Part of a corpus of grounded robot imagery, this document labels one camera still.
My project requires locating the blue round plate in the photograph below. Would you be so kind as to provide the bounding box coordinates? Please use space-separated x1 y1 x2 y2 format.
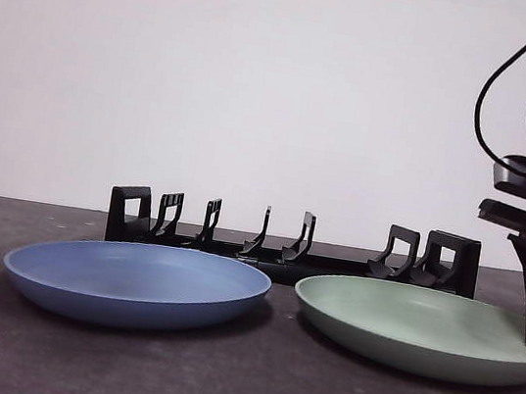
0 222 277 350

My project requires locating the black plate rack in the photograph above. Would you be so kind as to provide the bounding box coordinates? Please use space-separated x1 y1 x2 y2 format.
101 180 485 315

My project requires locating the green round plate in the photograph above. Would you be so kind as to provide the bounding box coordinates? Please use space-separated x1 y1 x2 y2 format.
283 266 526 394

